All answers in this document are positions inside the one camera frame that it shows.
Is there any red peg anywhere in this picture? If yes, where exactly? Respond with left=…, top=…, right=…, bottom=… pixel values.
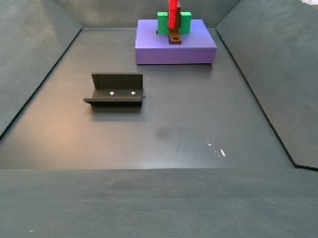
left=168, top=0, right=178, bottom=29

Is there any purple board base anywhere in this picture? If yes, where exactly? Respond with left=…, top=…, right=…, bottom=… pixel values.
left=135, top=20, right=218, bottom=65

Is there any black angled holder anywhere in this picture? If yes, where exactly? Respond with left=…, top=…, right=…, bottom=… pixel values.
left=83, top=73, right=144, bottom=106

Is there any brown L-shaped block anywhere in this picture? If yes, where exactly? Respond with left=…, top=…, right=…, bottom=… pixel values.
left=168, top=7, right=182, bottom=45

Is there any green block left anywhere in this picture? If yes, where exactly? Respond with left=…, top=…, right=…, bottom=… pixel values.
left=156, top=12, right=168, bottom=34

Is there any green block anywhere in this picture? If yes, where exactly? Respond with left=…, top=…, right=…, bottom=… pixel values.
left=180, top=12, right=191, bottom=34
left=156, top=12, right=168, bottom=34

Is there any green block right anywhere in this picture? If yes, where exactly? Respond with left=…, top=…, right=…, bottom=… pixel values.
left=180, top=12, right=191, bottom=34

